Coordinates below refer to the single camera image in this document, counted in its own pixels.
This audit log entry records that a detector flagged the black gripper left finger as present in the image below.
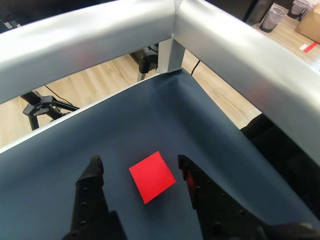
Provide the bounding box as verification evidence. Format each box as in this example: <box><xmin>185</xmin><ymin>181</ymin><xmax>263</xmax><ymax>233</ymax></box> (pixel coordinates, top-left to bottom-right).
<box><xmin>61</xmin><ymin>154</ymin><xmax>128</xmax><ymax>240</ymax></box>

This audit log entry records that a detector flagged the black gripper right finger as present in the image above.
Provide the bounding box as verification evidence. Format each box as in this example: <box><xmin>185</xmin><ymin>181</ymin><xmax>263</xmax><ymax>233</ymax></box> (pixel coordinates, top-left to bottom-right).
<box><xmin>177</xmin><ymin>154</ymin><xmax>274</xmax><ymax>240</ymax></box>

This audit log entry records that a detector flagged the red cube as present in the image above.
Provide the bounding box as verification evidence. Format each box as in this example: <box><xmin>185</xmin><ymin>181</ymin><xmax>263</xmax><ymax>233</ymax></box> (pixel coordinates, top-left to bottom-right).
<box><xmin>128</xmin><ymin>150</ymin><xmax>177</xmax><ymax>205</ymax></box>

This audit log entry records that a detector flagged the brown cardboard box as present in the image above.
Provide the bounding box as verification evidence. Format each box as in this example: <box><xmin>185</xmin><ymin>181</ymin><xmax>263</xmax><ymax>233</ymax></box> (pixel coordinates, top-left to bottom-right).
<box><xmin>294</xmin><ymin>4</ymin><xmax>320</xmax><ymax>45</ymax></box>

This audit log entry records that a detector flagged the dark blue-grey mat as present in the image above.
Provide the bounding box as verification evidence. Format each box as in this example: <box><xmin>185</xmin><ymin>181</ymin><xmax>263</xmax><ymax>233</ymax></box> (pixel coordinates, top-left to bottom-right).
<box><xmin>0</xmin><ymin>68</ymin><xmax>320</xmax><ymax>240</ymax></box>

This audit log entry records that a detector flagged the black tripod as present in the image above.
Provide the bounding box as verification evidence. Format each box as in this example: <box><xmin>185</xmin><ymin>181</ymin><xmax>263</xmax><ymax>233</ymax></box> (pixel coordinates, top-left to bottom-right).
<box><xmin>19</xmin><ymin>90</ymin><xmax>81</xmax><ymax>132</ymax></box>

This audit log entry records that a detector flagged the black stand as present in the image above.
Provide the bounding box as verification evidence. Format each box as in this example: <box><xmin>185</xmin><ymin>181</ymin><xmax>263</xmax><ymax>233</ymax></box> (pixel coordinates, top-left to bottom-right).
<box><xmin>129</xmin><ymin>43</ymin><xmax>161</xmax><ymax>82</ymax></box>

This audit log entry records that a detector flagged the red white floor tape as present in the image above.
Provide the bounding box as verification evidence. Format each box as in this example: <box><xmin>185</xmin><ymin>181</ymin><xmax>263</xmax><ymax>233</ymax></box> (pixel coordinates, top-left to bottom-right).
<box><xmin>298</xmin><ymin>41</ymin><xmax>320</xmax><ymax>53</ymax></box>

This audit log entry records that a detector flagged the mesh waste bin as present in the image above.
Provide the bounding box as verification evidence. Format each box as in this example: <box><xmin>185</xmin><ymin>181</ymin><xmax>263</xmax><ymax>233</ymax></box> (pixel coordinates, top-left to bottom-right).
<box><xmin>287</xmin><ymin>0</ymin><xmax>314</xmax><ymax>20</ymax></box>
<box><xmin>259</xmin><ymin>6</ymin><xmax>287</xmax><ymax>33</ymax></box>

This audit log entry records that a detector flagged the black floor cable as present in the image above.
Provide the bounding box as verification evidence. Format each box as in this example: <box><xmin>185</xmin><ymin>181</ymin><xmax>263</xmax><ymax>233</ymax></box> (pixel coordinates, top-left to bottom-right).
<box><xmin>191</xmin><ymin>59</ymin><xmax>202</xmax><ymax>76</ymax></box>

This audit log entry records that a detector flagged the silver metal table frame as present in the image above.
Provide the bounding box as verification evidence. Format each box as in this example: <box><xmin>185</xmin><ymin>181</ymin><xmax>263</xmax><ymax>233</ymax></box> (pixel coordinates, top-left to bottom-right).
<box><xmin>0</xmin><ymin>0</ymin><xmax>320</xmax><ymax>155</ymax></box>

